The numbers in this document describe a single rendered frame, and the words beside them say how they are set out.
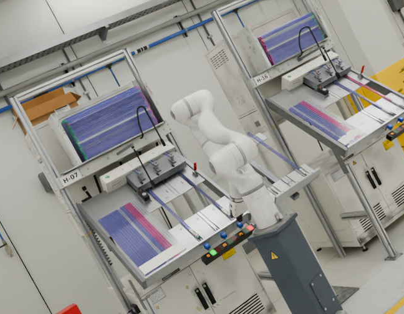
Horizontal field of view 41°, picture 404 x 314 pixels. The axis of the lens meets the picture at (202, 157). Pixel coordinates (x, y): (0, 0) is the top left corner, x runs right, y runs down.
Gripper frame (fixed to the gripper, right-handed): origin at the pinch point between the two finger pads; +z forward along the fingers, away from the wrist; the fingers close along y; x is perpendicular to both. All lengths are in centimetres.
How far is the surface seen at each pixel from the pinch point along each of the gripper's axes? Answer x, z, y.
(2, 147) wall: 224, 52, -62
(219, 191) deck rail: 27.5, 5.9, 8.0
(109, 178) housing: 72, -2, -37
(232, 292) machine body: -1, 56, -9
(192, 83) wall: 210, 67, 117
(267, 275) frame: -9.8, 47.7, 10.0
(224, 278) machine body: 5.2, 48.5, -9.5
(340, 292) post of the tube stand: -39, 63, 42
